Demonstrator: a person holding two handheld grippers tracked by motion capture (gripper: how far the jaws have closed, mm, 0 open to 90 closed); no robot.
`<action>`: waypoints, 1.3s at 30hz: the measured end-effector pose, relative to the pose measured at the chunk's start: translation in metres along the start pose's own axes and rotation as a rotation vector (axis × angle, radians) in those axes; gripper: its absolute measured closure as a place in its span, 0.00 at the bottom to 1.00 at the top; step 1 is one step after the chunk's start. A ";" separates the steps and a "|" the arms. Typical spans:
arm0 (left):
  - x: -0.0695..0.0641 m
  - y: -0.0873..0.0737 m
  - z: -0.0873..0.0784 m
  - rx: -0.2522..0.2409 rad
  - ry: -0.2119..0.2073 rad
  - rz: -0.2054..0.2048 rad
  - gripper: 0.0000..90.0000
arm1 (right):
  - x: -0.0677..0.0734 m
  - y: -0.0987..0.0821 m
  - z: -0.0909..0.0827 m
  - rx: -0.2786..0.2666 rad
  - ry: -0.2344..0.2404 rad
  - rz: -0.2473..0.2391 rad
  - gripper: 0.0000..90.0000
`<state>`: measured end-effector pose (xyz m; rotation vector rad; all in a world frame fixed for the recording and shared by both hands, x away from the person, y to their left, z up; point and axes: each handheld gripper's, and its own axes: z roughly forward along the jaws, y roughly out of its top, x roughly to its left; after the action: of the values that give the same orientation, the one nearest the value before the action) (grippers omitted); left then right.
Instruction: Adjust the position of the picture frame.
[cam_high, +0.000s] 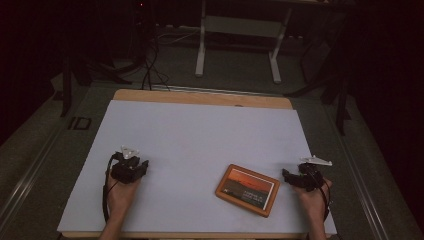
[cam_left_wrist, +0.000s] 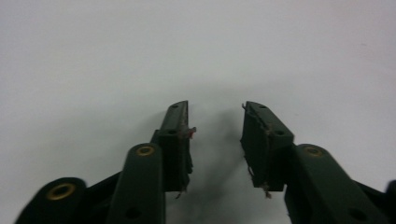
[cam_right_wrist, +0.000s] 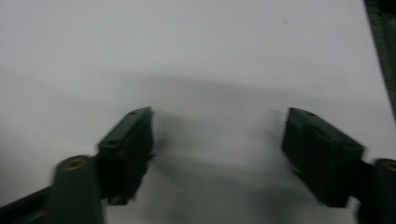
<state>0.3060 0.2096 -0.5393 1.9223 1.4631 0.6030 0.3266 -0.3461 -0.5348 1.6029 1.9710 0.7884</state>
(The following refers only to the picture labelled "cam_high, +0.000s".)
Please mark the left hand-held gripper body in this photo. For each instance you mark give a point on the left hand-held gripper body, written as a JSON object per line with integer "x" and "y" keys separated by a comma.
{"x": 124, "y": 170}

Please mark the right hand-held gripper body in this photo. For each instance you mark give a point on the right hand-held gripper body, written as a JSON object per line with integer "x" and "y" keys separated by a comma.
{"x": 311, "y": 176}

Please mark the wooden picture frame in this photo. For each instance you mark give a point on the wooden picture frame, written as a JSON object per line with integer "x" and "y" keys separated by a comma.
{"x": 248, "y": 190}

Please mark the person's left hand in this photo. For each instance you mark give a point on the person's left hand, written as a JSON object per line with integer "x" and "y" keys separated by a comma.
{"x": 120, "y": 196}

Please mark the person's right hand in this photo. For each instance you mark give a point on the person's right hand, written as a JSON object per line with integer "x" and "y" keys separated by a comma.
{"x": 313, "y": 203}

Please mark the white table mat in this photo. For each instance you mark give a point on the white table mat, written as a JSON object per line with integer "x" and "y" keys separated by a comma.
{"x": 200, "y": 140}

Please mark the black stand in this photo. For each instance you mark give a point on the black stand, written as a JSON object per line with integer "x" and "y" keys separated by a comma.
{"x": 336, "y": 86}
{"x": 70, "y": 83}

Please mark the metal floor strip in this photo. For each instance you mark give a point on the metal floor strip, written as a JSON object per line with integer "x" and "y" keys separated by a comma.
{"x": 216, "y": 90}

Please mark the white metal stand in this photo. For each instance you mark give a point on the white metal stand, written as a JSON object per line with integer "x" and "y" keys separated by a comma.
{"x": 240, "y": 30}

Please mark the metal floor rail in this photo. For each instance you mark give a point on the metal floor rail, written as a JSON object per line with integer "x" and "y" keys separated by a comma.
{"x": 26, "y": 180}
{"x": 360, "y": 173}

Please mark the black floor bracket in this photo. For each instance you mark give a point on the black floor bracket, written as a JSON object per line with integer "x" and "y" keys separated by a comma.
{"x": 80, "y": 123}

